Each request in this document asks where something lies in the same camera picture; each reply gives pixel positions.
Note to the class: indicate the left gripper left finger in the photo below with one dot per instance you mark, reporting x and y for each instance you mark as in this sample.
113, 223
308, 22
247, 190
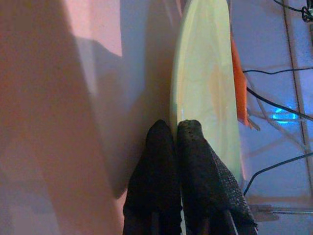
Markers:
154, 186

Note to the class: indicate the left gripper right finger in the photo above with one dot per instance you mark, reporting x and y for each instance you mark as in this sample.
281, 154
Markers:
210, 191

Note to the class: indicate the wooden chopstick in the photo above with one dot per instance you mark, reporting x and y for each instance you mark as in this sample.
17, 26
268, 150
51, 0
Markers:
254, 123

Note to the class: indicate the orange plastic plate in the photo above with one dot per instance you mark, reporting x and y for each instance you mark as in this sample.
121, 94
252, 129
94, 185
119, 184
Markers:
240, 85

